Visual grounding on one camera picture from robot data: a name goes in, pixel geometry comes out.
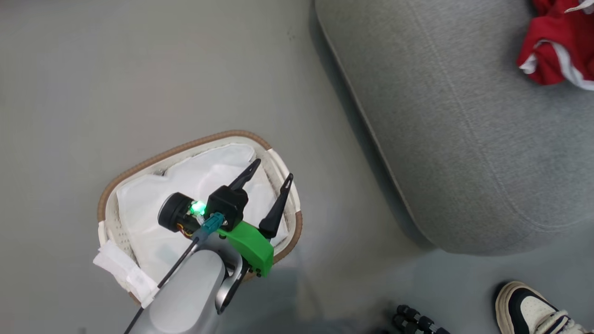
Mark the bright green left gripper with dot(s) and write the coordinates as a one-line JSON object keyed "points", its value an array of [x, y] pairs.
{"points": [[250, 246]]}

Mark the red and white garment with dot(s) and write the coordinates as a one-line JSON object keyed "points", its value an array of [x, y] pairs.
{"points": [[552, 41]]}

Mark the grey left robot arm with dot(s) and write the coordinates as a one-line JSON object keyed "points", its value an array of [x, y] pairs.
{"points": [[190, 292]]}

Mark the grey fabric sofa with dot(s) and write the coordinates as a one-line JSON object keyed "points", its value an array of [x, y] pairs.
{"points": [[464, 139]]}

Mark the black cylinder with green light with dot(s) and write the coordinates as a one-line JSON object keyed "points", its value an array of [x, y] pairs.
{"points": [[171, 213]]}

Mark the white basket liner cloth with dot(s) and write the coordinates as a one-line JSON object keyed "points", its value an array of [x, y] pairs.
{"points": [[148, 208]]}

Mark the white woven laundry basket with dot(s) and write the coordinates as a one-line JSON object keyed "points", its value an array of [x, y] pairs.
{"points": [[111, 218]]}

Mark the black ribbed cylindrical object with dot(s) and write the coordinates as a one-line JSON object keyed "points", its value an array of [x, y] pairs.
{"points": [[413, 317]]}

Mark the black and white sneaker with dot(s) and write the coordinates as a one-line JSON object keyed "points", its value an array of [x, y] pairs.
{"points": [[524, 311]]}

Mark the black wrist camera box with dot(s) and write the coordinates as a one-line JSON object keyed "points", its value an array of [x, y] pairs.
{"points": [[227, 204]]}

